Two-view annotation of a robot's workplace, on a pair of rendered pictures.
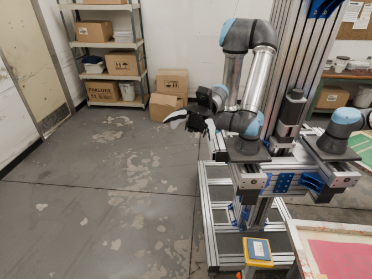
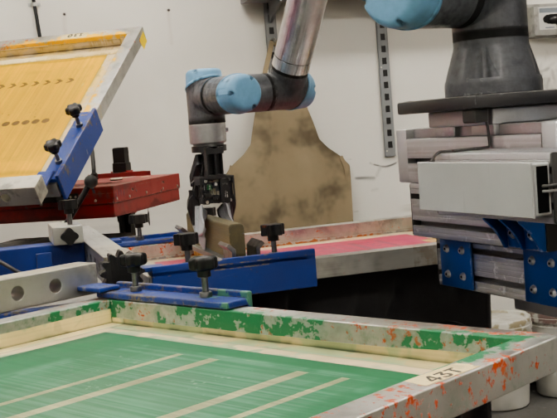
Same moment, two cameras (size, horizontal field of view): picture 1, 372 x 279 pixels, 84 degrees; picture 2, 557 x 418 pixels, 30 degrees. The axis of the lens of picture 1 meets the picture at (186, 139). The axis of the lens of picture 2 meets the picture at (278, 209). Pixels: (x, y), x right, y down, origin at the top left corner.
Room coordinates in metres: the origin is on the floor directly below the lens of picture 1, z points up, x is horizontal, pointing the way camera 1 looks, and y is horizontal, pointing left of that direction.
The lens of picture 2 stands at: (2.35, -1.78, 1.24)
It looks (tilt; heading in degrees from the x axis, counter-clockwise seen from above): 5 degrees down; 158
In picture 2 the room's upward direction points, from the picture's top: 5 degrees counter-clockwise
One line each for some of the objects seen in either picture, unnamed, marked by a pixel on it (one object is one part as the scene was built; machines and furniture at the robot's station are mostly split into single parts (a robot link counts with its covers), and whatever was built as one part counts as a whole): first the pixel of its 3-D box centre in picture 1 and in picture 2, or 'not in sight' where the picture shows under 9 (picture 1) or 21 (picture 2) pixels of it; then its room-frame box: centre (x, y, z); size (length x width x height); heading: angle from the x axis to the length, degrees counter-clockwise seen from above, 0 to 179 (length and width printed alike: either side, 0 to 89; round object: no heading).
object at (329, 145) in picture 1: (334, 139); (491, 62); (0.96, -0.85, 1.31); 0.15 x 0.15 x 0.10
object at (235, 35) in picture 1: (231, 81); not in sight; (1.00, -0.23, 1.63); 0.15 x 0.12 x 0.55; 66
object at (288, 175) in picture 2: not in sight; (287, 167); (-1.55, -0.16, 1.06); 0.53 x 0.07 x 1.05; 84
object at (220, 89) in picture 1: (216, 97); not in sight; (0.76, -0.12, 1.65); 0.11 x 0.08 x 0.09; 156
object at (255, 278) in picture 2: not in sight; (233, 275); (0.59, -1.17, 0.98); 0.30 x 0.05 x 0.07; 84
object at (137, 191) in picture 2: not in sight; (84, 196); (-0.92, -1.12, 1.06); 0.61 x 0.46 x 0.12; 144
